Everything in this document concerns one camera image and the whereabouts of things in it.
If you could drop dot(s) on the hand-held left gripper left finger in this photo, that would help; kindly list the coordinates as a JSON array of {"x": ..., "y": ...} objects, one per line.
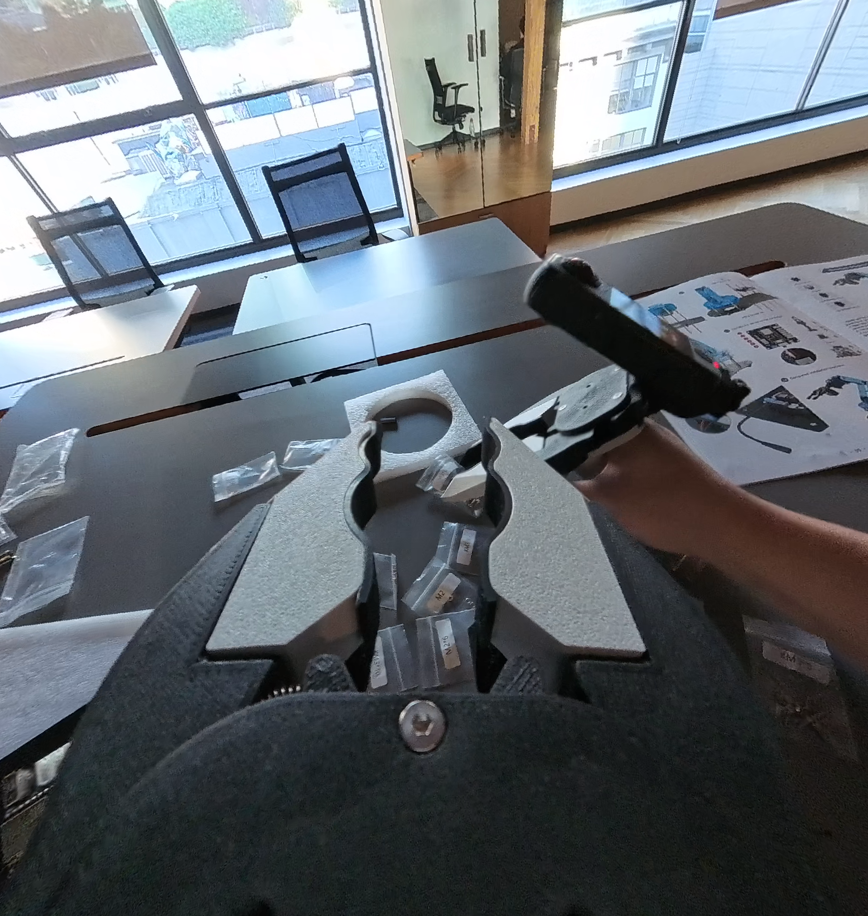
[{"x": 298, "y": 558}]

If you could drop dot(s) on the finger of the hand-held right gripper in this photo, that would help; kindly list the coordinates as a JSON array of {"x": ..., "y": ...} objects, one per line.
[
  {"x": 541, "y": 416},
  {"x": 468, "y": 485}
]

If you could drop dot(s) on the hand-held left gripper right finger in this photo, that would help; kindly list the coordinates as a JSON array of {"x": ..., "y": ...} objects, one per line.
[{"x": 555, "y": 558}]

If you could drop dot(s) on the small clear screw bag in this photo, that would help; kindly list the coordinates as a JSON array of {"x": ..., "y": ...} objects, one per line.
[{"x": 434, "y": 476}]

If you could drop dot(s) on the white foam square with hole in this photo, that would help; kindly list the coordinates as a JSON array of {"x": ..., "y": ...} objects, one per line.
[{"x": 434, "y": 390}]

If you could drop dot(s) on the person's right forearm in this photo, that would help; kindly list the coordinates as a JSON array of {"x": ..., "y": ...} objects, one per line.
[{"x": 799, "y": 565}]

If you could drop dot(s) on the dark desk with flap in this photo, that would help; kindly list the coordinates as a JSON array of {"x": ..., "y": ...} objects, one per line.
[{"x": 477, "y": 315}]

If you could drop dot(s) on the light grey desk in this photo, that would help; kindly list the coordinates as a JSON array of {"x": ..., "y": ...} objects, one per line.
[
  {"x": 405, "y": 272},
  {"x": 83, "y": 336}
]

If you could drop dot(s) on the person's right hand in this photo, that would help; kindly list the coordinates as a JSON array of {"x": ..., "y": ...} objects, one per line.
[{"x": 641, "y": 486}]

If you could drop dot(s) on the cluster of labelled screw bags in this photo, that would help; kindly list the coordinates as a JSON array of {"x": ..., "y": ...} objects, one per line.
[{"x": 437, "y": 594}]

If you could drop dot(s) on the glass partition wood base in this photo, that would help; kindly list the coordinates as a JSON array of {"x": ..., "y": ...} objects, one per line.
[{"x": 491, "y": 222}]

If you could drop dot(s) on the printed instruction manual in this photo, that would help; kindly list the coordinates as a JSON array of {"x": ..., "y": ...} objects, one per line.
[{"x": 820, "y": 343}]

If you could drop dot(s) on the white foam sheet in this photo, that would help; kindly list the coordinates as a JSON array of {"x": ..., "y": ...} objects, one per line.
[{"x": 33, "y": 687}]

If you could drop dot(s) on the black swivel office chair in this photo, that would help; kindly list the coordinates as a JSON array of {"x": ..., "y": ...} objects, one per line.
[{"x": 444, "y": 93}]

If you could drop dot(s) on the black framed window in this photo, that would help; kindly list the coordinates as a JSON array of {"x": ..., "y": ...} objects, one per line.
[
  {"x": 749, "y": 64},
  {"x": 262, "y": 71}
]

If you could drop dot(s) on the black mesh chair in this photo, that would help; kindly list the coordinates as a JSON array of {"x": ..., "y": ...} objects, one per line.
[
  {"x": 90, "y": 250},
  {"x": 319, "y": 193}
]

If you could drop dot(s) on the black control circuit board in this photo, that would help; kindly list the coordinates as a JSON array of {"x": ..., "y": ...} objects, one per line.
[{"x": 26, "y": 783}]

